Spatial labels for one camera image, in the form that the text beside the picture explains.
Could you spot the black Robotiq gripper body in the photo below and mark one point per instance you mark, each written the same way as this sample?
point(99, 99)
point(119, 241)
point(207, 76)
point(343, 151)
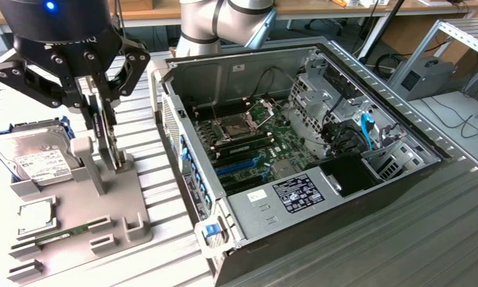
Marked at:
point(55, 27)

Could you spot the black graphics card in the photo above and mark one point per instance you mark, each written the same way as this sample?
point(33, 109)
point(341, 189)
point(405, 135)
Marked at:
point(110, 143)

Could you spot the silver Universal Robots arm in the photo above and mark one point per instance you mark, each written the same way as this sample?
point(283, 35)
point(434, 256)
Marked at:
point(198, 18)

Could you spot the silver hard disk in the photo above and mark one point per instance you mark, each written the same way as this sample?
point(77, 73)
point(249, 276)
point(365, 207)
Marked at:
point(31, 155)

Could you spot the thin socket locking lever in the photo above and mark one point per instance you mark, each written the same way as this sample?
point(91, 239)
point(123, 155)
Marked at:
point(215, 112)

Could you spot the CPU socket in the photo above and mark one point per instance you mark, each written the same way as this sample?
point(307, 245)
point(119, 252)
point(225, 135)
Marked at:
point(234, 130)

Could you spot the metal socket cover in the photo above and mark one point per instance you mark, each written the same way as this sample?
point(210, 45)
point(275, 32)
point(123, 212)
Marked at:
point(262, 112)

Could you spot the RAM stick with white label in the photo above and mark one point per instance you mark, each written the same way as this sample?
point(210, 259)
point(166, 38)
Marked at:
point(242, 149)

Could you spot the blue expansion slot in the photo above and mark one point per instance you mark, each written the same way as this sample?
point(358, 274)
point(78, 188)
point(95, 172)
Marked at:
point(235, 168)

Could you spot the green motherboard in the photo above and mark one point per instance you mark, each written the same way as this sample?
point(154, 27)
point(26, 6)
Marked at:
point(281, 140)

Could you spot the silver CPU chip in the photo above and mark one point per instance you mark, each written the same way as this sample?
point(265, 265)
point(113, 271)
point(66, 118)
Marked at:
point(34, 216)

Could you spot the metal disk bay cage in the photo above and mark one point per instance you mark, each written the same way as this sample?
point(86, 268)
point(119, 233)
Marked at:
point(310, 98)

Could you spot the grey parts rack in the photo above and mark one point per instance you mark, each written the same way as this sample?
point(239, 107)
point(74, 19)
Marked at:
point(83, 215)

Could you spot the office chair base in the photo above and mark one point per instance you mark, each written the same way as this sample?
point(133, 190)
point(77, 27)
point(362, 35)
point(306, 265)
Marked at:
point(318, 25)

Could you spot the long wooden desk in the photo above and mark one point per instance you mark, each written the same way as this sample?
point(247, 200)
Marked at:
point(310, 8)

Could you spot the silver chipset heatsink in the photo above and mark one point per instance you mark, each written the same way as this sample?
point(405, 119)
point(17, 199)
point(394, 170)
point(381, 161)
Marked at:
point(285, 170)

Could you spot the green RAM stick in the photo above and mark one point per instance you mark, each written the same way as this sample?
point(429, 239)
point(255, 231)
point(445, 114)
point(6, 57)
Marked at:
point(63, 234)

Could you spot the blue case latch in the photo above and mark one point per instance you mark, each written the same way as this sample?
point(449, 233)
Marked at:
point(211, 230)

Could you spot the silver power supply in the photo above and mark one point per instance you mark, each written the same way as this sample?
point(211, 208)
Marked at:
point(270, 215)

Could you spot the black stand pole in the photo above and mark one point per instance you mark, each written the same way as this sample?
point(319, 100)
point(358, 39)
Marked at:
point(382, 27)

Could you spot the open black PC case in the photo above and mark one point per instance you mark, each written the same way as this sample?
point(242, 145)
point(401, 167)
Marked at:
point(270, 260)

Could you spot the grey box unit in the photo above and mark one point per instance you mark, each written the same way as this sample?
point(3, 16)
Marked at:
point(430, 79)

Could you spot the aluminium frame table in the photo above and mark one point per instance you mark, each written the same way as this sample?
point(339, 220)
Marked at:
point(470, 30)

